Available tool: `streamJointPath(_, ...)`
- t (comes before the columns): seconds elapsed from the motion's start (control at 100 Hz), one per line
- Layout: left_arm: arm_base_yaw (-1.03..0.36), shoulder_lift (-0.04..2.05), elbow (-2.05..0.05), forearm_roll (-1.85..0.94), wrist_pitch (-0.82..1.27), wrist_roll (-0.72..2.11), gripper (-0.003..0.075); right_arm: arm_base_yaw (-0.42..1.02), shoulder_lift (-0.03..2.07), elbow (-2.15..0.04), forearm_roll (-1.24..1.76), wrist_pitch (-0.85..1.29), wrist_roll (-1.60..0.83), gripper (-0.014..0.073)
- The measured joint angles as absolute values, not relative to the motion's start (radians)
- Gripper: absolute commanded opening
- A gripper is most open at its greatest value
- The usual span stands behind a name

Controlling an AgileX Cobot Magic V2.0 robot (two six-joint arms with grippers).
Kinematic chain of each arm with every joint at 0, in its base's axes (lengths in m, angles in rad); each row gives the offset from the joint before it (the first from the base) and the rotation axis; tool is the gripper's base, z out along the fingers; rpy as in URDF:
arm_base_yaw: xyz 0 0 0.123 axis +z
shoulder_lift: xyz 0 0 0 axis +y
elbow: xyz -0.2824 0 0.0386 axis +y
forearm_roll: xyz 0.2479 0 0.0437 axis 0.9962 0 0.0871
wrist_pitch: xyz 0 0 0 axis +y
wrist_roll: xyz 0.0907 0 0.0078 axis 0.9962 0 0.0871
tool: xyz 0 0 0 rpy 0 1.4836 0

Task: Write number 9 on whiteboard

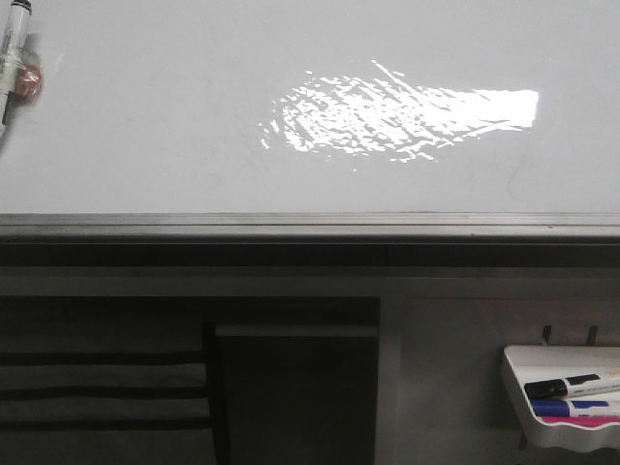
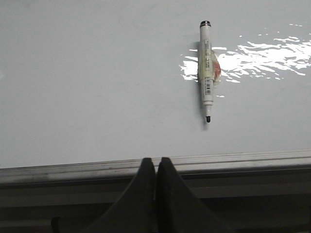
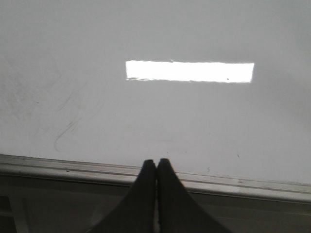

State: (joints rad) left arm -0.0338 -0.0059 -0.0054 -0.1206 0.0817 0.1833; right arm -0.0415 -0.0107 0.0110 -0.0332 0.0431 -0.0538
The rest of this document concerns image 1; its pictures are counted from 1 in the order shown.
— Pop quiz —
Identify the white whiteboard marker with tape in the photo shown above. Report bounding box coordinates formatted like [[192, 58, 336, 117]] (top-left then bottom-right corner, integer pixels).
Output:
[[1, 1, 43, 137]]

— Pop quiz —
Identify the black capped whiteboard marker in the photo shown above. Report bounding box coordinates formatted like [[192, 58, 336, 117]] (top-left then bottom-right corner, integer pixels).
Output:
[[524, 371, 619, 399]]

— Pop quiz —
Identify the blue capped whiteboard marker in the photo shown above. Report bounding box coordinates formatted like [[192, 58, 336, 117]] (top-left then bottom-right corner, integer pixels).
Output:
[[528, 394, 619, 418]]

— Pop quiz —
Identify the white wavy-edged marker tray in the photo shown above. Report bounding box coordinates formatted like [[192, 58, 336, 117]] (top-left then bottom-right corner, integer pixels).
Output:
[[501, 345, 619, 452]]

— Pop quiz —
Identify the grey black striped fabric panel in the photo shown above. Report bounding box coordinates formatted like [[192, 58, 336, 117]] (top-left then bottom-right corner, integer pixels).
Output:
[[1, 350, 231, 464]]

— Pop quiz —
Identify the pink highlighter marker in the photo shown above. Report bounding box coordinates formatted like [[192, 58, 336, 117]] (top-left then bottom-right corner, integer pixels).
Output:
[[538, 417, 620, 428]]

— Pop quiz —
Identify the white whiteboard with aluminium frame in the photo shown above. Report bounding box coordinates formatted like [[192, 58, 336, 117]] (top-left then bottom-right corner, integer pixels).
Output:
[[1, 1, 619, 241]]

